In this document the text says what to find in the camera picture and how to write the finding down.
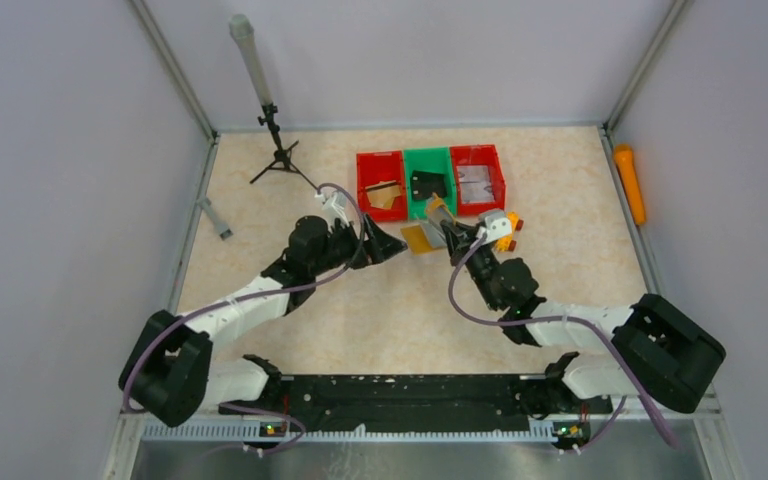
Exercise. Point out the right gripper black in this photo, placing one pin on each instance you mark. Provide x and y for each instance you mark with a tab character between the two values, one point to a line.
460	245

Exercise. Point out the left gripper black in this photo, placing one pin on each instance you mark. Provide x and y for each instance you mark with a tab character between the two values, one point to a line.
366	245

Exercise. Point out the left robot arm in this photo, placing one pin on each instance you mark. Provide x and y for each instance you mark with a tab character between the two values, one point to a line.
169	372

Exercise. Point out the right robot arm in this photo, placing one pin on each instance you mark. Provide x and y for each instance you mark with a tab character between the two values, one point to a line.
650	348

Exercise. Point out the gold card in red bin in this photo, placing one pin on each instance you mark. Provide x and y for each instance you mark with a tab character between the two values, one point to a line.
383	194

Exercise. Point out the silver VIP cards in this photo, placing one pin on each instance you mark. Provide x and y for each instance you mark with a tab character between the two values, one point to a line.
475	184

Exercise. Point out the red bin with cards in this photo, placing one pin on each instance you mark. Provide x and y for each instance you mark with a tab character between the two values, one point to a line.
485	154

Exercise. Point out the black card in green bin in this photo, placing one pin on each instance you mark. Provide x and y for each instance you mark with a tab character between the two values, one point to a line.
424	185

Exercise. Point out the yellow toy brick car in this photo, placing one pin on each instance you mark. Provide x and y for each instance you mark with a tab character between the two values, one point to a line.
508	243

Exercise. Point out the red bin left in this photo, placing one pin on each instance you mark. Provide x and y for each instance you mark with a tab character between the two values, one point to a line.
382	166

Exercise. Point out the green plastic bin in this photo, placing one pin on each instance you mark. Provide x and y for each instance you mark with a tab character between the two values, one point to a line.
435	159

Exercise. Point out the orange flashlight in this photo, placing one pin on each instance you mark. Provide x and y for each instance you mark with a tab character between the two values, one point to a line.
624	160

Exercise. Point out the black tripod with grey tube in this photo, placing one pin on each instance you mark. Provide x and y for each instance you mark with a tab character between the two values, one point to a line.
242	32

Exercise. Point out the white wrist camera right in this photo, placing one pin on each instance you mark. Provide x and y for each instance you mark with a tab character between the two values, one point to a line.
492	225

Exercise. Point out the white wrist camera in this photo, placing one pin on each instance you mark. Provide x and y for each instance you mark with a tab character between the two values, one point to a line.
492	225
333	207

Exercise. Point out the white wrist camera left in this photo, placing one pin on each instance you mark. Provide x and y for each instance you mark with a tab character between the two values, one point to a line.
333	207

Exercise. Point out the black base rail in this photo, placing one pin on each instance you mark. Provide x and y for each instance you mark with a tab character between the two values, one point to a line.
429	403

